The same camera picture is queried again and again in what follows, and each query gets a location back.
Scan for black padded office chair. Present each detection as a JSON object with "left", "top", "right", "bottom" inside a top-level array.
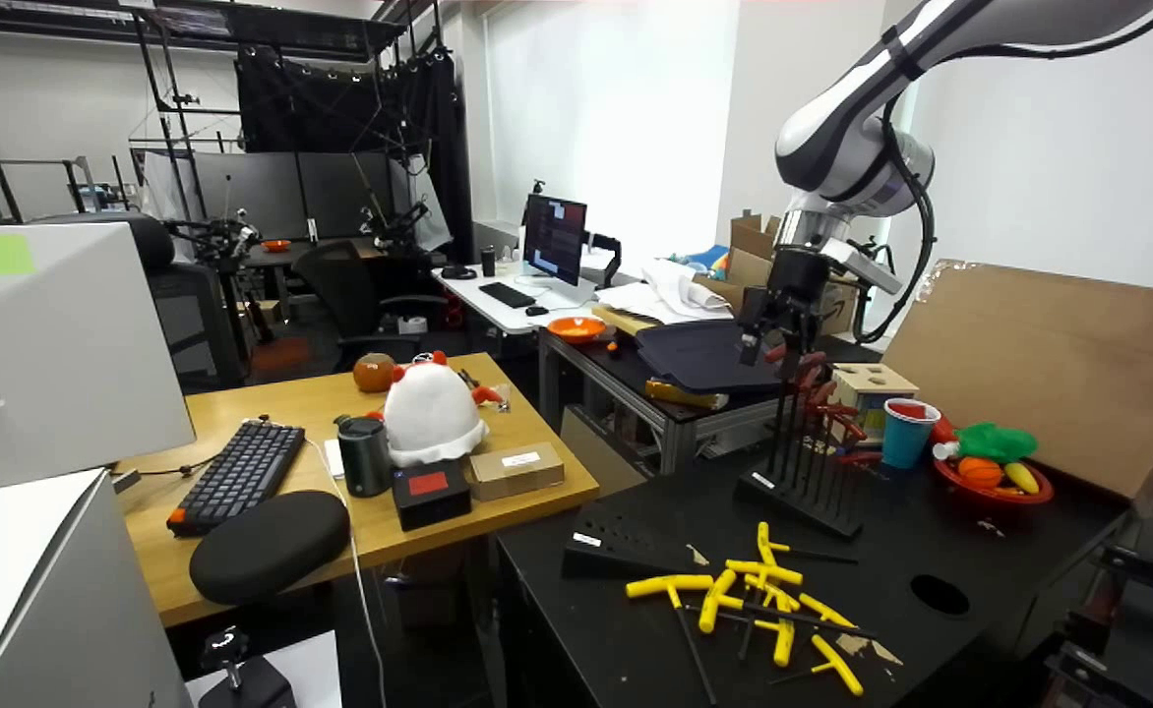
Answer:
[{"left": 124, "top": 212, "right": 235, "bottom": 394}]

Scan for wooden desk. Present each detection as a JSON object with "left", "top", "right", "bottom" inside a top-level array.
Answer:
[{"left": 116, "top": 348, "right": 607, "bottom": 631}]

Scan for black metal side table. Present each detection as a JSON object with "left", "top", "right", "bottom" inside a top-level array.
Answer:
[{"left": 536, "top": 328, "right": 786, "bottom": 482}]

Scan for orange-brown ball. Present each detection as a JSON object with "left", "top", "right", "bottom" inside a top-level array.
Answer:
[{"left": 350, "top": 348, "right": 411, "bottom": 399}]

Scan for black box red label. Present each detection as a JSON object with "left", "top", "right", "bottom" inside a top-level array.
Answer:
[{"left": 392, "top": 460, "right": 478, "bottom": 537}]

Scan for yellow toy fruit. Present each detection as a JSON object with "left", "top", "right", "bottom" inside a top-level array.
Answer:
[{"left": 1005, "top": 458, "right": 1045, "bottom": 499}]

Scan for black ladder rack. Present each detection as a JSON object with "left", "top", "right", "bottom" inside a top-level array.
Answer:
[{"left": 132, "top": 7, "right": 216, "bottom": 225}]

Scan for black keyboard orange edge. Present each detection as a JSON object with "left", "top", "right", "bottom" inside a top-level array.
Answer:
[{"left": 162, "top": 418, "right": 313, "bottom": 539}]

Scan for dark blue bin lid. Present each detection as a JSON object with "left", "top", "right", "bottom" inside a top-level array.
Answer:
[{"left": 635, "top": 314, "right": 782, "bottom": 399}]

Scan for grey partition panel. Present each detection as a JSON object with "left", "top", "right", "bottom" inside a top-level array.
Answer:
[{"left": 137, "top": 145, "right": 403, "bottom": 250}]

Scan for open cardboard box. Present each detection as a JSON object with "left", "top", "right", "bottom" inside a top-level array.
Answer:
[{"left": 705, "top": 208, "right": 864, "bottom": 349}]

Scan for blue cup with red lid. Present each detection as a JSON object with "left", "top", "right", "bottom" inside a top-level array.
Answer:
[{"left": 877, "top": 394, "right": 945, "bottom": 475}]

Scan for white papers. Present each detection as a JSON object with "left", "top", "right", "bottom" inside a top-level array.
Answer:
[{"left": 594, "top": 258, "right": 739, "bottom": 331}]

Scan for black curved desk stand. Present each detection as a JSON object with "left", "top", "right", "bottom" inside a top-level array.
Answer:
[{"left": 582, "top": 227, "right": 630, "bottom": 296}]

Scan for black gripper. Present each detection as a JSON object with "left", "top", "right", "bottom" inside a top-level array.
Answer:
[{"left": 734, "top": 241, "right": 843, "bottom": 376}]

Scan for orange toy bowl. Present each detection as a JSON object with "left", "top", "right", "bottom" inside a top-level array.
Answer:
[{"left": 929, "top": 448, "right": 1058, "bottom": 511}]

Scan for brown cardboard board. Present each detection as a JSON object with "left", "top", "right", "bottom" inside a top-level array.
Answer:
[{"left": 877, "top": 258, "right": 1153, "bottom": 504}]

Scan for white desk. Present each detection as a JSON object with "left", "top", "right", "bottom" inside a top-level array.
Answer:
[{"left": 430, "top": 258, "right": 646, "bottom": 344}]

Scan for black upright hex key rack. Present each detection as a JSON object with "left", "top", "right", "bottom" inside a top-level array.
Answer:
[{"left": 734, "top": 466, "right": 870, "bottom": 549}]

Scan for white computer monitor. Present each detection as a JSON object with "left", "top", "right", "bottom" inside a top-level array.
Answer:
[{"left": 0, "top": 217, "right": 203, "bottom": 499}]

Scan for green toy vegetable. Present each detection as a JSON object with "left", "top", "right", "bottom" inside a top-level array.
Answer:
[{"left": 957, "top": 418, "right": 1045, "bottom": 470}]

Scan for tan flat box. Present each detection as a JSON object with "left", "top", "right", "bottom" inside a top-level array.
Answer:
[{"left": 464, "top": 442, "right": 570, "bottom": 504}]

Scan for blue item on papers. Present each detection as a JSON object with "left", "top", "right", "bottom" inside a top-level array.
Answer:
[{"left": 675, "top": 241, "right": 736, "bottom": 276}]

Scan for dark computer screen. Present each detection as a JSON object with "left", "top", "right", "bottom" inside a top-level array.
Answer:
[{"left": 520, "top": 188, "right": 594, "bottom": 288}]

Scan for wooden box with holes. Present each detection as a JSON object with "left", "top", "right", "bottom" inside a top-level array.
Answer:
[{"left": 832, "top": 357, "right": 925, "bottom": 412}]

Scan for white dome-shaped cover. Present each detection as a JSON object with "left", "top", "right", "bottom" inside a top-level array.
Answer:
[{"left": 380, "top": 357, "right": 491, "bottom": 474}]

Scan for white hanging cable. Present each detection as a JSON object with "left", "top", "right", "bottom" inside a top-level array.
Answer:
[{"left": 346, "top": 526, "right": 393, "bottom": 708}]

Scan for orange toy fruit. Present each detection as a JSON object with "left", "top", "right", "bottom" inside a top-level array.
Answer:
[{"left": 957, "top": 454, "right": 1008, "bottom": 495}]

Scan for small black keyboard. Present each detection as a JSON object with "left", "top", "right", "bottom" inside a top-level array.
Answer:
[{"left": 478, "top": 279, "right": 544, "bottom": 314}]

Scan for black mesh office chair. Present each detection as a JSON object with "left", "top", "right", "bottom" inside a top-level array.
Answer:
[{"left": 296, "top": 237, "right": 473, "bottom": 372}]

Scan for red handled pliers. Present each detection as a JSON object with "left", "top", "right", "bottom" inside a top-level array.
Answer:
[{"left": 430, "top": 348, "right": 515, "bottom": 418}]

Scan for black wedge hex key stand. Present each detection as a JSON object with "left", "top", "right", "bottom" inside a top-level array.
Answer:
[{"left": 563, "top": 526, "right": 705, "bottom": 583}]

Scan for black cylindrical cup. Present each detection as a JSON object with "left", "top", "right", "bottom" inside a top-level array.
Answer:
[{"left": 336, "top": 411, "right": 397, "bottom": 499}]

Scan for yellow handled tool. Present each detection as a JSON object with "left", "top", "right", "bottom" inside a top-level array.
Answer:
[{"left": 642, "top": 376, "right": 736, "bottom": 418}]

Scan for black backdrop curtain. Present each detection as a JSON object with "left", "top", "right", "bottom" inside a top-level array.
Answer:
[{"left": 233, "top": 39, "right": 478, "bottom": 264}]

